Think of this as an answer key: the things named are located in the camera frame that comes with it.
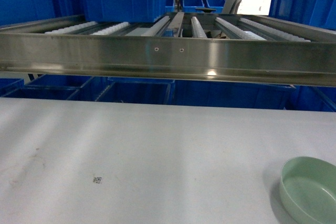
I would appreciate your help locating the QR code sticker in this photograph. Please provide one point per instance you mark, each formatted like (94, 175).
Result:
(97, 179)

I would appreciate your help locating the stainless steel shelf rack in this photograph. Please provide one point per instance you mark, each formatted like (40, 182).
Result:
(214, 47)

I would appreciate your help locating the green bowl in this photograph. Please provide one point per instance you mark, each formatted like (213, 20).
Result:
(307, 190)

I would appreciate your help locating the blue bin top right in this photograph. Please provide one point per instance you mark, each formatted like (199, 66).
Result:
(317, 13)

